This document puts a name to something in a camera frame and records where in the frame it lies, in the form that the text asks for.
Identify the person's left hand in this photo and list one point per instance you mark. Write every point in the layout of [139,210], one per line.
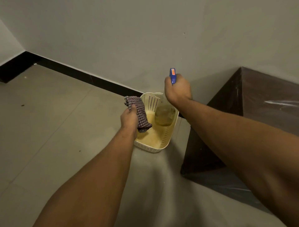
[129,120]

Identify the person's right hand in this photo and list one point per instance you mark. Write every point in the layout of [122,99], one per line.
[178,90]

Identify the person's left thumb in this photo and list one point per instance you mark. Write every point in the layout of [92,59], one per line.
[134,109]

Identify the person's right fingers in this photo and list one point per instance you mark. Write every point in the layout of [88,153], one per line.
[178,78]

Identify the checkered cleaning cloth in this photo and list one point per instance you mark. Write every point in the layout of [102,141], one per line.
[140,112]

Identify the clear spray bottle blue nozzle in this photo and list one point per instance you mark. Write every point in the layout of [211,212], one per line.
[166,110]

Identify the person's right forearm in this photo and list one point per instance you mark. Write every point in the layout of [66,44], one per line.
[245,149]

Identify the person's left forearm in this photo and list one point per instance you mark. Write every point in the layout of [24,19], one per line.
[93,182]

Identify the cream perforated plastic basket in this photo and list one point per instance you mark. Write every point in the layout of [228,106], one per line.
[156,131]

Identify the black skirting board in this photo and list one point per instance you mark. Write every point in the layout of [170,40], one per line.
[67,71]

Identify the dark brown wooden table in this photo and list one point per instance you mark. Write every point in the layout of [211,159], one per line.
[245,121]

